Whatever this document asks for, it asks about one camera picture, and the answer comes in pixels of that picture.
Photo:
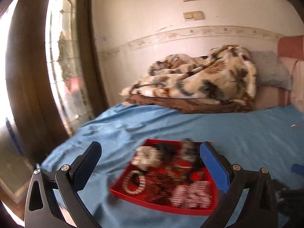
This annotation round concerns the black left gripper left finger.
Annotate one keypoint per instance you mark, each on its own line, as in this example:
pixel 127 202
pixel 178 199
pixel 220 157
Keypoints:
pixel 72 178

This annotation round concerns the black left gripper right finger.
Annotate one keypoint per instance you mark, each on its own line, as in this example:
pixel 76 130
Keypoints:
pixel 231 182

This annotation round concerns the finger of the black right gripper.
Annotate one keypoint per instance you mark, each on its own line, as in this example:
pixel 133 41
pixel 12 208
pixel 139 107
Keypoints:
pixel 297 168

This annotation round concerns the red plaid scrunchie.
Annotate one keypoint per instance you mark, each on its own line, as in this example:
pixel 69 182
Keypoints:
pixel 193 196

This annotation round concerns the grey sheer scrunchie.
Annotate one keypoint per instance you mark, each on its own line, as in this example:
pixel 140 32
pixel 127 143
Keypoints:
pixel 190 152

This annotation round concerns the black hair claw clip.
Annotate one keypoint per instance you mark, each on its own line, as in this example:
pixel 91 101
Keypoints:
pixel 169 151

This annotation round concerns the red polka dot scrunchie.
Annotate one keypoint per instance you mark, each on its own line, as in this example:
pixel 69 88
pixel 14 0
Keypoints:
pixel 159 188

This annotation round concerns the white floral scrunchie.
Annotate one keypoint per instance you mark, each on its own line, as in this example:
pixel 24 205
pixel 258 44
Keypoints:
pixel 147 157

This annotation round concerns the blue bed sheet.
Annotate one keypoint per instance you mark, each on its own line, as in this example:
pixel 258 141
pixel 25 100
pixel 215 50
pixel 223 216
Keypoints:
pixel 253 140

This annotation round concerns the red shallow tray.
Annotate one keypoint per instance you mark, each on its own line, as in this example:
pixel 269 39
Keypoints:
pixel 131 184

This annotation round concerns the brown ruffled blanket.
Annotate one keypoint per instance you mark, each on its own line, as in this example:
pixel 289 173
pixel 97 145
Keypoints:
pixel 193 106

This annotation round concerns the stained glass wooden door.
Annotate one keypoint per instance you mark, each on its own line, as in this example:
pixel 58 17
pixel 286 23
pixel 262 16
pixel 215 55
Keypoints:
pixel 52 78

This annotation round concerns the grey pillow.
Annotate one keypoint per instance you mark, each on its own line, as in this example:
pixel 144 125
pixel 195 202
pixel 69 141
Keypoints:
pixel 270 70

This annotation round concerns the floral leaf print blanket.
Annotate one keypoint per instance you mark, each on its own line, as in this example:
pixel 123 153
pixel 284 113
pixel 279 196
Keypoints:
pixel 225 74

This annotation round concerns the wall light switch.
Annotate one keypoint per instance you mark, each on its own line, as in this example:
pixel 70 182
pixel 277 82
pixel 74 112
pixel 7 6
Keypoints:
pixel 194 15

